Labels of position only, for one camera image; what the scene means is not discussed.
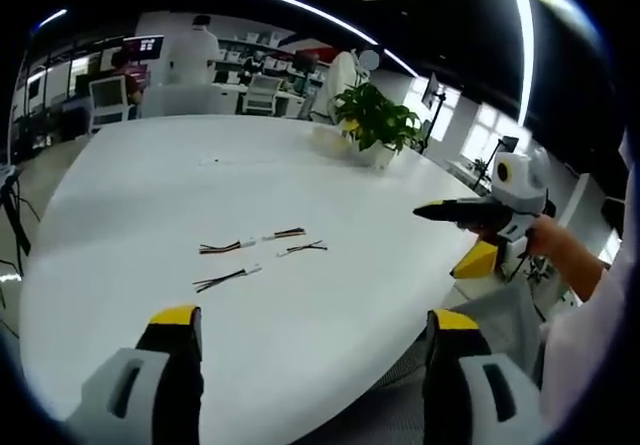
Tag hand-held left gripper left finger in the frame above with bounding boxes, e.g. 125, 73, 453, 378
63, 304, 205, 445

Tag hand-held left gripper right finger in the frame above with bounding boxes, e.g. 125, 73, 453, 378
421, 308, 545, 445

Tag long JST connector black wires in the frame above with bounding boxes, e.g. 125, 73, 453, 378
192, 263, 264, 295

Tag short JST socket black wires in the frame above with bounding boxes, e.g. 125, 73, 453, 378
276, 239, 330, 260

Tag JST connector with orange wires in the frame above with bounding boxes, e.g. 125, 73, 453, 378
198, 236, 258, 257

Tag JST socket with coloured wires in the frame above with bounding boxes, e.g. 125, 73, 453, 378
261, 226, 308, 242

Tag person's right hand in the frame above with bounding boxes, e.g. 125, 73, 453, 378
525, 215, 570, 260

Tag green potted plant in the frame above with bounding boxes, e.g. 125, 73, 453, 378
331, 81, 424, 168

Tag person's white coat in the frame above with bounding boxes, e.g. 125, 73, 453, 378
541, 127, 640, 409

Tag white bowl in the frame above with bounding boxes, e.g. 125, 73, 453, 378
311, 124, 352, 155

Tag black tripod stand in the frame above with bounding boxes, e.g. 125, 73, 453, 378
0, 163, 33, 279

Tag white office chair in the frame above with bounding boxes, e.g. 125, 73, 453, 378
88, 74, 135, 135
241, 74, 285, 116

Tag computer monitor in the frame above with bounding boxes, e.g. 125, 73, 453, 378
121, 34, 166, 62

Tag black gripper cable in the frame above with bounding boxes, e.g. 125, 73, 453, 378
507, 232, 533, 282

